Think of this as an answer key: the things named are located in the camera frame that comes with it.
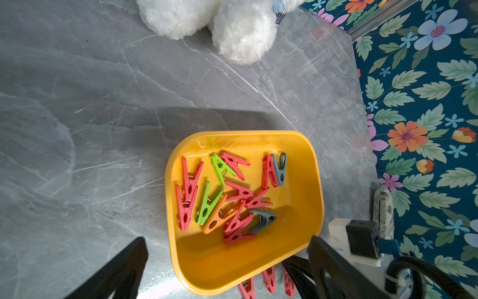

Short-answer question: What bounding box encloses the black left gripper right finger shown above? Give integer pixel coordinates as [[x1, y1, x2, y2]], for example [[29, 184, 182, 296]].
[[307, 236, 390, 299]]

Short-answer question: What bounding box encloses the red clothespin far left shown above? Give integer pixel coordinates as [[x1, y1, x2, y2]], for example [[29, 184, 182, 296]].
[[176, 185, 199, 231]]

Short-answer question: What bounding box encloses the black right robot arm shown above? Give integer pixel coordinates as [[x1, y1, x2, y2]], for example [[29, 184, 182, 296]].
[[282, 218, 478, 299]]

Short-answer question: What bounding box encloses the red clothespin near teal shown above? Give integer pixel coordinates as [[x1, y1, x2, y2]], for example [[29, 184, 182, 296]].
[[261, 155, 278, 189]]

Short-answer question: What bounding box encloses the flag print pouch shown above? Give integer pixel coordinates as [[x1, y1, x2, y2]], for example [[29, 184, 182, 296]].
[[372, 186, 395, 240]]

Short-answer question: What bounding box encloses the red clothespin front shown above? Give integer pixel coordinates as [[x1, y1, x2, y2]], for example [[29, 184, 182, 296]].
[[223, 229, 257, 244]]

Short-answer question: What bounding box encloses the teal clothespin upper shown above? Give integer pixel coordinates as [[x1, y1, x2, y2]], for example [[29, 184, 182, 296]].
[[270, 152, 288, 187]]

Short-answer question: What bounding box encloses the teal clothespin lower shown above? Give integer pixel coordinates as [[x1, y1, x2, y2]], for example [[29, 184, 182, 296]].
[[249, 209, 277, 235]]

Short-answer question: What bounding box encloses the green clothespin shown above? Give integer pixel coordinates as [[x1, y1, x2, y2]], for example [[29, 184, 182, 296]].
[[210, 153, 237, 188], [196, 181, 224, 225]]

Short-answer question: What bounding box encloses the yellow plastic storage box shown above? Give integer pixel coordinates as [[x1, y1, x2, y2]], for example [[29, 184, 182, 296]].
[[165, 131, 324, 296]]

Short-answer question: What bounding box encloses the orange clothespin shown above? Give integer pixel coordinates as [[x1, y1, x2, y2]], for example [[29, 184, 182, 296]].
[[202, 194, 237, 234]]

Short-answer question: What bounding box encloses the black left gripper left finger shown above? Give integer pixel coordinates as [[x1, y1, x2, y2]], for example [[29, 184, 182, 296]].
[[67, 237, 149, 299]]

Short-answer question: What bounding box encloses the red clothespin placed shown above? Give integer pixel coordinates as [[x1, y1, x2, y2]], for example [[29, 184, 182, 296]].
[[283, 269, 296, 297], [261, 266, 276, 294], [238, 277, 255, 299]]

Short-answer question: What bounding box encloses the white plush teddy bear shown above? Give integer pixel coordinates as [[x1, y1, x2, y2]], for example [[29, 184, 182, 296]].
[[137, 0, 303, 65]]

